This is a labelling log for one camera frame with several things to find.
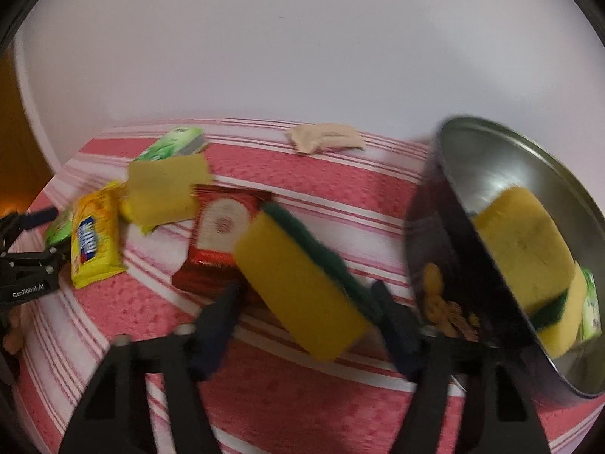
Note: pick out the yellow snack packet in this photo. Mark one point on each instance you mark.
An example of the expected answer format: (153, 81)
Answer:
(94, 241)

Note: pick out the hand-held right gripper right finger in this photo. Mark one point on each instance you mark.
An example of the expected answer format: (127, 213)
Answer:
(397, 331)

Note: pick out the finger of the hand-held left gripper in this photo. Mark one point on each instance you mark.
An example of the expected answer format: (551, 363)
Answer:
(35, 219)
(45, 257)

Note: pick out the steel bowl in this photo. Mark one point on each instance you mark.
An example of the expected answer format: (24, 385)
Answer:
(439, 227)

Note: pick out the pink white striped blanket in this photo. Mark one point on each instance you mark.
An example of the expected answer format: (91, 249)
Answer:
(293, 411)

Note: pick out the red snack packet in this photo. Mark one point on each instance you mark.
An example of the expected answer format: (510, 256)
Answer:
(222, 227)

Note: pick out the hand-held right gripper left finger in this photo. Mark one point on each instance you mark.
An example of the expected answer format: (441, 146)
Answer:
(221, 331)

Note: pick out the beige snack packet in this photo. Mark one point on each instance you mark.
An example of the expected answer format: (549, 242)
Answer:
(326, 137)

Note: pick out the green snack packet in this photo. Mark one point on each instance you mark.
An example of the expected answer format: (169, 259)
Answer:
(59, 229)
(175, 144)
(591, 312)

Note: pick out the yellow green scouring sponge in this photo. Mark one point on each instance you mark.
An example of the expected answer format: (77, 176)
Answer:
(565, 335)
(293, 279)
(520, 246)

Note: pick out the person's left hand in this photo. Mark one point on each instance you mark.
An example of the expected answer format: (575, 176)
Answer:
(14, 335)

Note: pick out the brown wooden door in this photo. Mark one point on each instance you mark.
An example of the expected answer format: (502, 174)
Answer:
(19, 151)

